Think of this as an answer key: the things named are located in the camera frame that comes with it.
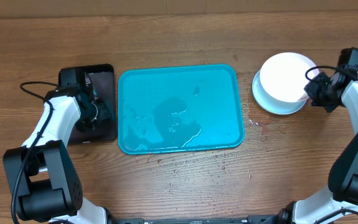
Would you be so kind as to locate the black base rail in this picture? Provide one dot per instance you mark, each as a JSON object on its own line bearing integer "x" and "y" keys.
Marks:
{"x": 251, "y": 219}

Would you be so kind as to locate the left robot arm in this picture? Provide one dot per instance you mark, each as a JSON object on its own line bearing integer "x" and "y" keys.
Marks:
{"x": 42, "y": 179}

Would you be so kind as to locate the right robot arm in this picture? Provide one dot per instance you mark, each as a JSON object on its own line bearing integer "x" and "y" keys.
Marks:
{"x": 340, "y": 197}

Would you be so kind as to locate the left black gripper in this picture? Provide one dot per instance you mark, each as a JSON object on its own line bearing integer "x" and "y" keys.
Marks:
{"x": 84, "y": 126}

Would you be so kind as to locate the white round plate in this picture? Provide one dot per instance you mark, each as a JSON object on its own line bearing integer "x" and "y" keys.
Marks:
{"x": 282, "y": 76}

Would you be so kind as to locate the black rectangular tray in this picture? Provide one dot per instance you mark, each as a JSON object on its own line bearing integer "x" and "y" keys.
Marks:
{"x": 101, "y": 78}

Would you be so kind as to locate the green and pink sponge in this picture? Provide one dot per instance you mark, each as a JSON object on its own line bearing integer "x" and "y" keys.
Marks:
{"x": 104, "y": 109}

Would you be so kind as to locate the teal plastic serving tray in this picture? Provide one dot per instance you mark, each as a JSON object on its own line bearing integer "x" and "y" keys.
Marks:
{"x": 175, "y": 109}

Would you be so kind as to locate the light blue round plate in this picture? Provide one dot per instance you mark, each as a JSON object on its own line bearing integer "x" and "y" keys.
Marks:
{"x": 270, "y": 104}

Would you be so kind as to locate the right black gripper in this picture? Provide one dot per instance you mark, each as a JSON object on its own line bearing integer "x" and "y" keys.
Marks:
{"x": 327, "y": 104}

